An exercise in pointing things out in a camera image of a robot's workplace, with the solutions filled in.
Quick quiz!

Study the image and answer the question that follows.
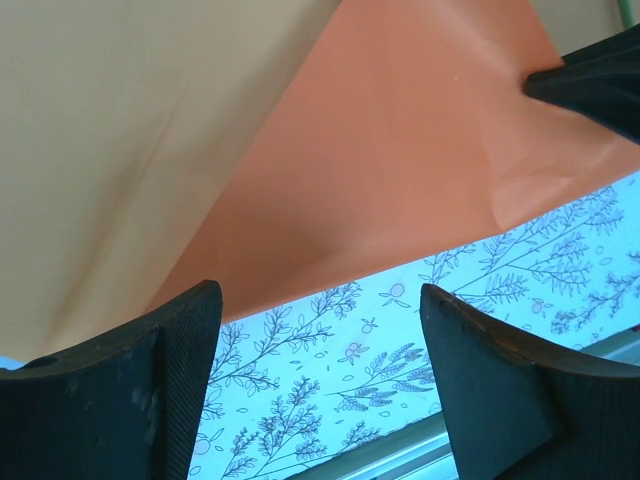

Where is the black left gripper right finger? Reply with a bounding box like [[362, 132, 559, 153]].
[[419, 283, 640, 480]]

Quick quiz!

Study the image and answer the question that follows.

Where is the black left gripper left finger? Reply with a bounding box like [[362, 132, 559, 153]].
[[0, 279, 224, 480]]

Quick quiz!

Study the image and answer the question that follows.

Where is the orange wrapping paper sheet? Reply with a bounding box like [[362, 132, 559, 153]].
[[0, 0, 640, 371]]

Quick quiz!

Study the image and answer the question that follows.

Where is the floral patterned tablecloth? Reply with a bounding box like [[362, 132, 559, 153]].
[[189, 169, 640, 480]]

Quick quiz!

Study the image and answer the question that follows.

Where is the aluminium table edge rail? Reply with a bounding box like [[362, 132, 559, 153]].
[[294, 327, 640, 480]]

